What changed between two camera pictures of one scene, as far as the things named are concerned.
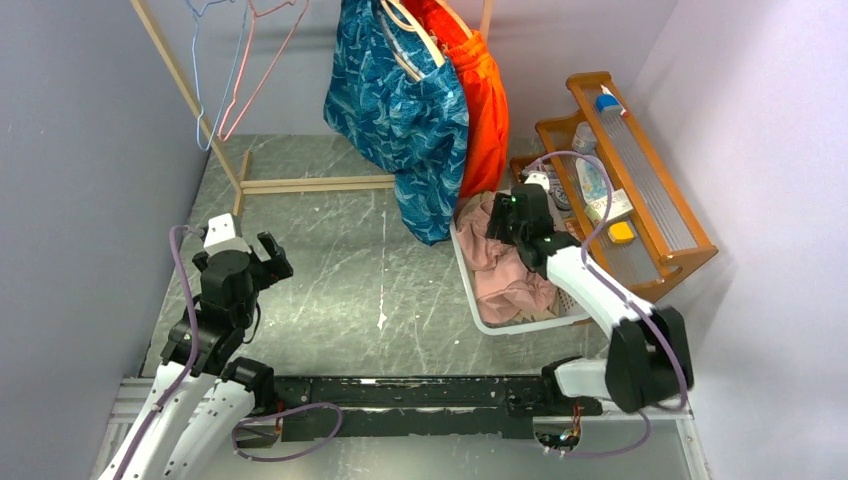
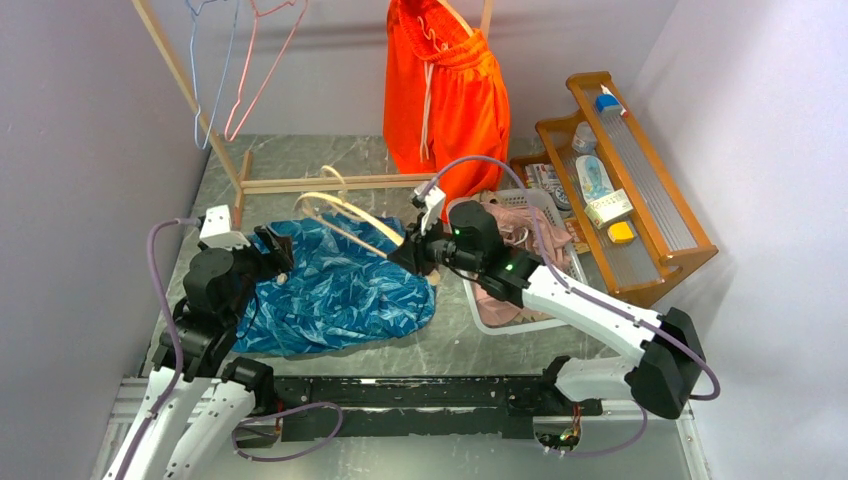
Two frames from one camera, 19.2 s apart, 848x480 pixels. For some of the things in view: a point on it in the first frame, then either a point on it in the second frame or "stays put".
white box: (620, 205) stays put
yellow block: (621, 231) stays put
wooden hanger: (421, 31) to (334, 213)
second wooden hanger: (456, 16) stays put
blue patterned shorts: (394, 104) to (343, 291)
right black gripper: (501, 209) to (412, 254)
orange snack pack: (574, 229) stays put
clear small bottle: (584, 139) stays put
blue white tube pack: (593, 180) stays put
